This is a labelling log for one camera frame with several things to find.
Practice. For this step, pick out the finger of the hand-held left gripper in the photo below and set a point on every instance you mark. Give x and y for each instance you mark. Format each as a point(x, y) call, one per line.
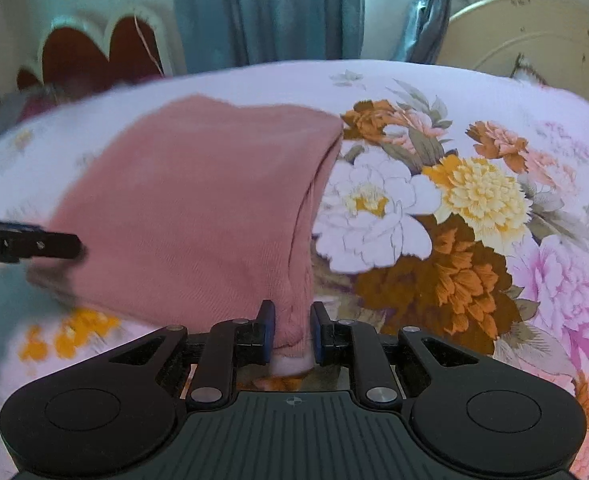
point(34, 242)

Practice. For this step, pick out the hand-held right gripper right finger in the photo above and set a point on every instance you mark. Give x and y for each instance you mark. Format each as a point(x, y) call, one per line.
point(315, 332)

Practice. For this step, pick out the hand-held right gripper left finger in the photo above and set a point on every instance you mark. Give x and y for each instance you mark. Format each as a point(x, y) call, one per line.
point(269, 330)

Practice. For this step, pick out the pink knit sweater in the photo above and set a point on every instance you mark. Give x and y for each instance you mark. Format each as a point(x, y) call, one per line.
point(199, 200)

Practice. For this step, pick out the pile of clothes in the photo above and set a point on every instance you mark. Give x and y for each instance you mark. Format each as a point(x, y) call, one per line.
point(39, 102)

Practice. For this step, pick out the floral bed sheet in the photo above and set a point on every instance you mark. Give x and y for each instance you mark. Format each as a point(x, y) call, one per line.
point(474, 240)

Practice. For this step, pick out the wide blue curtain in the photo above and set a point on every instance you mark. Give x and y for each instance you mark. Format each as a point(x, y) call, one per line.
point(274, 10)

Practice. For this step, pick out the window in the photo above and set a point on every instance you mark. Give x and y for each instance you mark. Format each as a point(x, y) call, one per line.
point(387, 15)

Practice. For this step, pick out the floral pillow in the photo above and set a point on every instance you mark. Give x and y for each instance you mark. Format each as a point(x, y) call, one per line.
point(529, 72)

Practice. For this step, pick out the tied blue curtain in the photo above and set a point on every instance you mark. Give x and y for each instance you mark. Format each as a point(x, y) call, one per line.
point(429, 15)

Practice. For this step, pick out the cream round headboard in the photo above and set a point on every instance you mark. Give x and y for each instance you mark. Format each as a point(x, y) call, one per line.
point(549, 30)

